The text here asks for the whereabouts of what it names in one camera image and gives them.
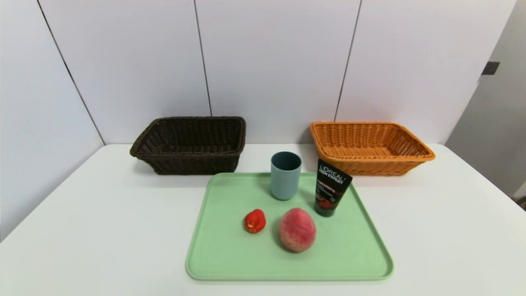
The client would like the orange wicker basket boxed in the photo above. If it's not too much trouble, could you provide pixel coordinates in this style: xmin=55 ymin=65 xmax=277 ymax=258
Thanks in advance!
xmin=310 ymin=121 xmax=436 ymax=177

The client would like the black face wash tube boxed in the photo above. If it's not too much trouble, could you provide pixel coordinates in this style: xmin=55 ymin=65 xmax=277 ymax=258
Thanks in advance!
xmin=314 ymin=159 xmax=353 ymax=217

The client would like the light green plastic tray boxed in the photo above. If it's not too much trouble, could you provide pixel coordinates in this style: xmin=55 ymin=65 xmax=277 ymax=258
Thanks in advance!
xmin=185 ymin=172 xmax=394 ymax=282

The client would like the blue-grey plastic cup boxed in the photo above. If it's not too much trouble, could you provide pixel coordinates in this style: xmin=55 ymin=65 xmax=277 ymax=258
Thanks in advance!
xmin=270 ymin=151 xmax=302 ymax=201

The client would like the dark brown wicker basket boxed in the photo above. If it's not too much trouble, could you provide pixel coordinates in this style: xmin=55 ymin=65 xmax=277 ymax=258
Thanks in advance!
xmin=130 ymin=116 xmax=247 ymax=176

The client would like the pink peach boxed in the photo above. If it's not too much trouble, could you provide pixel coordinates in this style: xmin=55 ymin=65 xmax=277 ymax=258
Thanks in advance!
xmin=279 ymin=208 xmax=317 ymax=253

